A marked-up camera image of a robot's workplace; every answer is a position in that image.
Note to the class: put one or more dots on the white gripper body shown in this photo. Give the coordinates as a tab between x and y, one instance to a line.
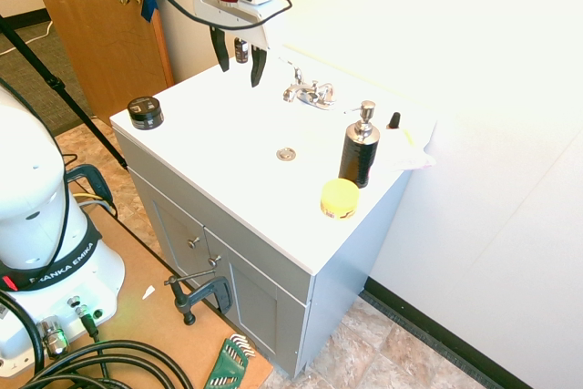
228	10

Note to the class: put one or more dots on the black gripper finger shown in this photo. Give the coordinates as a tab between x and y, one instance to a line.
257	66
221	49

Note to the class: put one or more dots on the small dark bottle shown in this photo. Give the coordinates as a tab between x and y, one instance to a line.
241	50

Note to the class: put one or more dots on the white sink countertop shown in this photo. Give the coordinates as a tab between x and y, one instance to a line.
255	134

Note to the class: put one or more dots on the chrome sink drain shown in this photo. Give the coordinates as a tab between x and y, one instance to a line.
285	153

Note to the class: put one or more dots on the black round jar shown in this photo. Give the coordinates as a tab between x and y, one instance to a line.
146	112

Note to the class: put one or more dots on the wooden door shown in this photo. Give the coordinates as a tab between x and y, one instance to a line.
98	29

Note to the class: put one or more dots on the black soap pump dispenser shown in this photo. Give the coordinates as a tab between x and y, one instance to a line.
360	147

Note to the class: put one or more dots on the yellow round jar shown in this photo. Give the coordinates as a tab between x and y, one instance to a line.
339	199

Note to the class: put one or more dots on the black-capped white tube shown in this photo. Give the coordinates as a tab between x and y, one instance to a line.
401	138

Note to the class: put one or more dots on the black tripod leg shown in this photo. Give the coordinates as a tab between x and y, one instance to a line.
59	88

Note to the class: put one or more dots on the chrome cabinet knob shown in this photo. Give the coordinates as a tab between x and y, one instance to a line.
194	242
214	261

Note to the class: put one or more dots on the grey vanity cabinet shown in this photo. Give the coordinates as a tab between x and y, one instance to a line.
237	261

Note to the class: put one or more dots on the brown wooden base board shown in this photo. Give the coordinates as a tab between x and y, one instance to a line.
173	316

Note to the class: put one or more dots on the green hex key set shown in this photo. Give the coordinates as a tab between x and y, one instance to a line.
230	361

